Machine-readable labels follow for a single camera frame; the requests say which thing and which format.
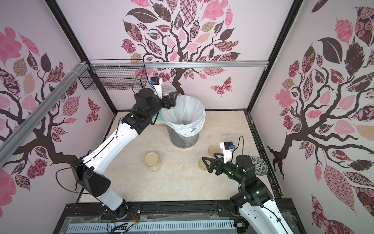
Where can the glass jar tan lid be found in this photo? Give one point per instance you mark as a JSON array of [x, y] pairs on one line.
[[167, 88], [231, 138], [152, 161]]

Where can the white slotted cable duct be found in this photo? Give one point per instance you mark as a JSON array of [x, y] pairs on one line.
[[152, 227]]

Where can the grey trash bin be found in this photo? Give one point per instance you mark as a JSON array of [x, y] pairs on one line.
[[181, 141]]

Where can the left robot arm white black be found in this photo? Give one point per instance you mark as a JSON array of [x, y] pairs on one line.
[[89, 171]]

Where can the white trash bag liner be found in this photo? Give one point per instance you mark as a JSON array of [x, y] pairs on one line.
[[187, 117]]

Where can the aluminium rail left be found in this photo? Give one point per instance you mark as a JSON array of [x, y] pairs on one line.
[[16, 139]]

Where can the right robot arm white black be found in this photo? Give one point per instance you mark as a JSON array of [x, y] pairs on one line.
[[254, 202]]

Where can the patterned ball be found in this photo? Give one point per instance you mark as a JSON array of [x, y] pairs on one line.
[[261, 167]]

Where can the black wire basket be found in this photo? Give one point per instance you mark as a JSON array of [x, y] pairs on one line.
[[115, 74]]

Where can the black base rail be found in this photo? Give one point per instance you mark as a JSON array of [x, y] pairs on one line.
[[77, 213]]

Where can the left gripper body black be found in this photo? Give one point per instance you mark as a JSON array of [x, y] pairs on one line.
[[163, 103]]

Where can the aluminium rail back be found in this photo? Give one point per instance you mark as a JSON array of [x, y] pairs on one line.
[[161, 65]]

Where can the aluminium rail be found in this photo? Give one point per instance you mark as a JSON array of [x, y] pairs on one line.
[[161, 65], [16, 139]]

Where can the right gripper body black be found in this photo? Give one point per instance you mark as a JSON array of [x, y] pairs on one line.
[[218, 166]]

